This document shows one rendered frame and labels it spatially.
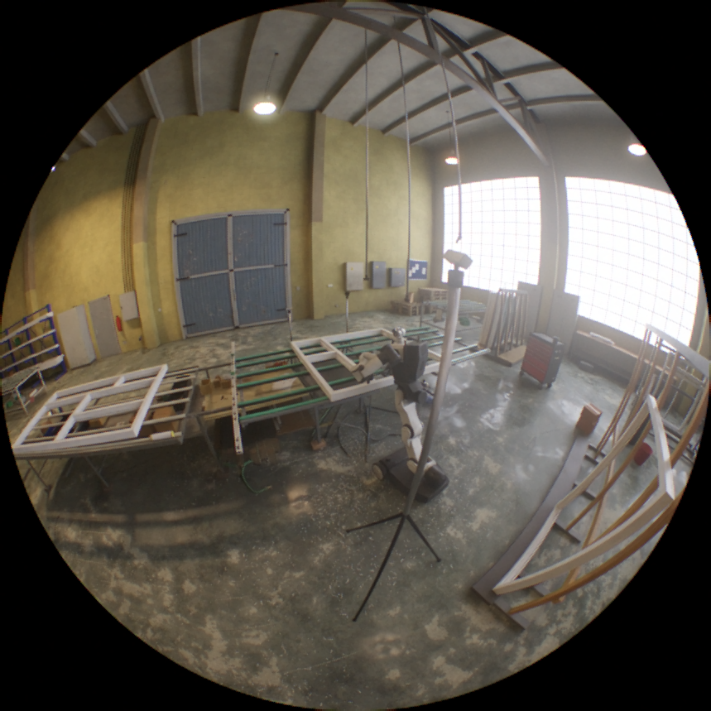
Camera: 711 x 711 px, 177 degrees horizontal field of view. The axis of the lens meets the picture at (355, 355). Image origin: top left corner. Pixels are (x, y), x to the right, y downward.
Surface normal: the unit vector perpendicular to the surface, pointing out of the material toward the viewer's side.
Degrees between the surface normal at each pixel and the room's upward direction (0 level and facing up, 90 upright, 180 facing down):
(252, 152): 90
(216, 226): 90
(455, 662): 0
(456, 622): 0
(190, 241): 90
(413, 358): 85
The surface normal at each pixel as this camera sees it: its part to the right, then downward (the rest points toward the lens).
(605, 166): -0.88, 0.18
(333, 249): 0.47, 0.34
